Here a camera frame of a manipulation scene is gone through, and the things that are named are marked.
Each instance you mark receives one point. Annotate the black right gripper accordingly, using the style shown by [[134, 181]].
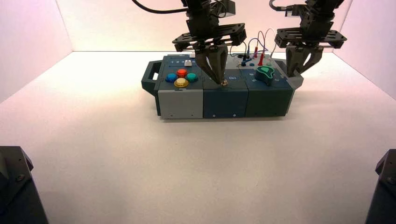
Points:
[[312, 35]]

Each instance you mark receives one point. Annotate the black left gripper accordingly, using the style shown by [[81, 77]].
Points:
[[204, 29]]

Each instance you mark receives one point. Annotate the metal toggle switch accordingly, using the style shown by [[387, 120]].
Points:
[[225, 83]]

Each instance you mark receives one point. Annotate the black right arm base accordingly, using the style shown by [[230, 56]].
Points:
[[383, 191]]

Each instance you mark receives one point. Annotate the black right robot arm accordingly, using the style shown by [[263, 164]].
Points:
[[325, 5]]

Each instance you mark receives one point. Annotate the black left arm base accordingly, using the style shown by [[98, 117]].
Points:
[[17, 188]]

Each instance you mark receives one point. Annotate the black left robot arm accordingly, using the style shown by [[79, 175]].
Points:
[[196, 3]]

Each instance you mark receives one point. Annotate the green round push button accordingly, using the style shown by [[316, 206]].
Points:
[[191, 77]]

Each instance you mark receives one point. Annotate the orange round push button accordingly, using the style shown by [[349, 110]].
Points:
[[182, 73]]

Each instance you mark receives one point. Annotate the grey and teal task box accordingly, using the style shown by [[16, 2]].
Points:
[[224, 99]]

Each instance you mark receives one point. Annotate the yellow round push button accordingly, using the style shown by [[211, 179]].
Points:
[[181, 83]]

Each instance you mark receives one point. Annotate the green rotary knob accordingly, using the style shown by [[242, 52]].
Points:
[[264, 75]]

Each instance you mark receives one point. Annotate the blue round push button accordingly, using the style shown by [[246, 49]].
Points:
[[170, 77]]

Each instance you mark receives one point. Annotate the small white rocker switch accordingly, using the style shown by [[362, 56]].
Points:
[[192, 56]]

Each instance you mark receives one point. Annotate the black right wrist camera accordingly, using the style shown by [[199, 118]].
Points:
[[295, 10]]

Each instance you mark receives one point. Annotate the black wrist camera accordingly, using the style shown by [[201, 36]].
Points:
[[227, 7], [295, 10]]

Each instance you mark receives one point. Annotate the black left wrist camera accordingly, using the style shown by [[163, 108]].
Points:
[[227, 7]]

